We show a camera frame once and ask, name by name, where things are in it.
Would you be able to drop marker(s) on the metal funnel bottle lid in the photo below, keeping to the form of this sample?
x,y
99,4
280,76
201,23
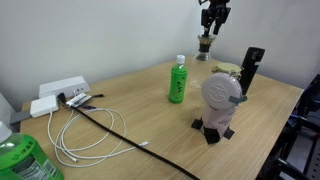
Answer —
x,y
206,41

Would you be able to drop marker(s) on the clear glass bottle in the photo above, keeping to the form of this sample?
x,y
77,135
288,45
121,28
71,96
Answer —
x,y
201,70

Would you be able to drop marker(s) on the black tape strip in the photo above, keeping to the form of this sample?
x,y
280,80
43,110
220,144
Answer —
x,y
212,135
229,133
197,124

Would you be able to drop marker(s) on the golden clamp jar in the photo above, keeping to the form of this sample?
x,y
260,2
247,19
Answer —
x,y
227,69

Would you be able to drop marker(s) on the white power strip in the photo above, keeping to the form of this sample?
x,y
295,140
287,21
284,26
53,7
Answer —
x,y
64,86

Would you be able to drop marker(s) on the black thermos flask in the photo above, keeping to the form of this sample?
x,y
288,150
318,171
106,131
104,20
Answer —
x,y
250,70

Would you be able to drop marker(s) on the green tea bottle white cap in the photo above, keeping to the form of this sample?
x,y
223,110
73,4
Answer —
x,y
177,83
23,156

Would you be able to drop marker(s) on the white power adapter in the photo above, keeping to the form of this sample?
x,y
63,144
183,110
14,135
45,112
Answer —
x,y
44,106

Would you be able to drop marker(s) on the black metal frame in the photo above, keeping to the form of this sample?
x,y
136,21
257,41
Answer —
x,y
293,140

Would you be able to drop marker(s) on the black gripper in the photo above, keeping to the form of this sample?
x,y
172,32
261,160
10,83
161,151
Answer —
x,y
219,4

